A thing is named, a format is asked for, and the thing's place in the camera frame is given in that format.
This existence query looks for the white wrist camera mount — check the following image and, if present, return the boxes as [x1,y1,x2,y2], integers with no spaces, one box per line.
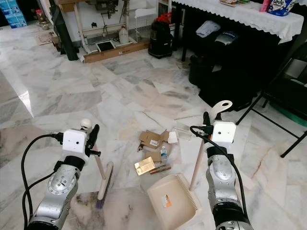
[62,129,88,157]
[213,121,237,144]

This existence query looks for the small brown cardboard piece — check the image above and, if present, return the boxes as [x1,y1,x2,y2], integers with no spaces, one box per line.
[144,149,163,163]

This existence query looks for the flat cardboard sheet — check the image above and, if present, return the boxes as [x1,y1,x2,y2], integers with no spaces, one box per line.
[37,31,59,46]

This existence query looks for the shiny gold box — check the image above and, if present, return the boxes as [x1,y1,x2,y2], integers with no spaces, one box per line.
[134,157,156,176]

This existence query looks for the pink bottle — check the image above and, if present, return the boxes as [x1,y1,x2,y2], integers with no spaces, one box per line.
[260,0,272,13]

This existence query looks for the large black bag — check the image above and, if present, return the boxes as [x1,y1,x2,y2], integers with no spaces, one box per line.
[199,29,283,112]

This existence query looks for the white lace tablecloth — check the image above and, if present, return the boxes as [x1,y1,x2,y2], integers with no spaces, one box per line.
[171,0,304,44]

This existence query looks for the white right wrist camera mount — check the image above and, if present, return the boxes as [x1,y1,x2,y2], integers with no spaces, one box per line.
[213,121,237,144]

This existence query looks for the long wooden plank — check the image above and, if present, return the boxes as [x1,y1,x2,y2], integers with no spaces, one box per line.
[83,39,151,64]

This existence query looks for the small plastic water bottle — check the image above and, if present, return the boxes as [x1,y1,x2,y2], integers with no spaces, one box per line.
[160,146,169,163]

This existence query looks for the black folding chair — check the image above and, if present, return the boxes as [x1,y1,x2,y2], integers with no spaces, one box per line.
[235,43,307,159]

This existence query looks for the colourful magazine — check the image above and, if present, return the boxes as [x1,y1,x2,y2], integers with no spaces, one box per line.
[220,0,251,7]

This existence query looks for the white plastic jug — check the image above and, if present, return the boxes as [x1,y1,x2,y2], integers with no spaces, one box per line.
[118,25,130,45]

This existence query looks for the black tray with white rim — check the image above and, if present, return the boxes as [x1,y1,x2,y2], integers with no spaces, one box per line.
[96,40,117,52]

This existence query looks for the beige broom with purple bristles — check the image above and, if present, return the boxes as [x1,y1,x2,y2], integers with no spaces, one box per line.
[81,118,115,209]

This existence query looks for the beige long-handled dustpan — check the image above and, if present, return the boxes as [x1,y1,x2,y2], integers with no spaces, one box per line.
[146,100,234,230]

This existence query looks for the white metal rack frame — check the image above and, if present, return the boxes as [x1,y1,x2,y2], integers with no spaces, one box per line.
[74,0,144,56]

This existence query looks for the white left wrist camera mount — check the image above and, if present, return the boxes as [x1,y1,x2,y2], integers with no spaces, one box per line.
[62,129,88,157]

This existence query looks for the red plastic bag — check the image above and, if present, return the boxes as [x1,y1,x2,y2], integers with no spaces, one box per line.
[156,13,173,24]

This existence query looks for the blue white Love tissue box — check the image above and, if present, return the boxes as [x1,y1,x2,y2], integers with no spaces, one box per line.
[267,0,296,17]

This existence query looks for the small black bag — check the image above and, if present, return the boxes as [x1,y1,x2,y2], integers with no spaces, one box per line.
[189,54,212,87]

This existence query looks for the blue printed carton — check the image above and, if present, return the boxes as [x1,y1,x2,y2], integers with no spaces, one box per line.
[5,12,28,28]
[0,0,22,15]

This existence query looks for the black rolled mat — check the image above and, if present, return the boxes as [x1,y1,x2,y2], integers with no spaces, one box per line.
[50,5,79,61]

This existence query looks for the brown wooden work table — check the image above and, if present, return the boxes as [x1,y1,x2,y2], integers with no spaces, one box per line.
[58,0,120,12]

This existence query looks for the brown metallic tube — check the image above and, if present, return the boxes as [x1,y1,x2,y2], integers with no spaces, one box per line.
[150,164,172,174]

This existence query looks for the clear plastic container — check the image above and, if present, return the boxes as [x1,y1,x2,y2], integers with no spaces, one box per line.
[173,126,192,141]

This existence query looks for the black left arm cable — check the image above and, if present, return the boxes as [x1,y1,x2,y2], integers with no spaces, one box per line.
[20,133,64,230]

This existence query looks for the brown cardboard box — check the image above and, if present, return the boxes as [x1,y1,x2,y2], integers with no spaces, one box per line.
[138,129,169,151]

